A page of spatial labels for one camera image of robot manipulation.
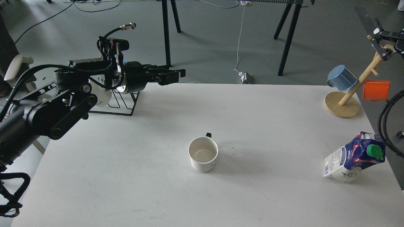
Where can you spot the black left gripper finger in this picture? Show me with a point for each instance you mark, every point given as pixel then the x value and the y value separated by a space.
pixel 167 79
pixel 164 70

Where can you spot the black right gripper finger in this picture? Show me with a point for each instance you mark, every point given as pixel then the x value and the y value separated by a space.
pixel 380 33
pixel 384 52

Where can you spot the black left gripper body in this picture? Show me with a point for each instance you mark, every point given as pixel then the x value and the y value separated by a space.
pixel 137 76

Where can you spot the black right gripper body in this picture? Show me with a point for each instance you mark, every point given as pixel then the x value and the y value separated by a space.
pixel 399 45

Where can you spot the white smiley face mug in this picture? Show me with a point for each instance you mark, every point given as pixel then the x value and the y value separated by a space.
pixel 203 153

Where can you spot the blue white milk carton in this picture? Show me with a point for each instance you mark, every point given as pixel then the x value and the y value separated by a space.
pixel 347 163

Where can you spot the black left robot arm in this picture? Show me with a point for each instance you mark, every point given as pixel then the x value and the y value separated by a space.
pixel 54 109

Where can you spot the orange cup on tree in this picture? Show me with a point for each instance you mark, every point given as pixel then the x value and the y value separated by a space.
pixel 376 90

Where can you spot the blue cup on tree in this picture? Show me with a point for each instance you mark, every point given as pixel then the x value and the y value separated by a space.
pixel 341 78

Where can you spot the white mug front on rack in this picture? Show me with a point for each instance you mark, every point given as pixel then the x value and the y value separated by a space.
pixel 103 95

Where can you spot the wooden mug tree stand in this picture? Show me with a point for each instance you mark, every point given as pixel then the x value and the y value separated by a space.
pixel 342 104

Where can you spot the white power strip on floor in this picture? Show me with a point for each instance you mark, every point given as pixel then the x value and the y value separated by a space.
pixel 245 78

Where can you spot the black table legs right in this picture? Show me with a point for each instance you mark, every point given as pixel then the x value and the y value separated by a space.
pixel 291 30

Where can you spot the black wire mug rack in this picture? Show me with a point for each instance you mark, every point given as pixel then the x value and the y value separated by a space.
pixel 119 104

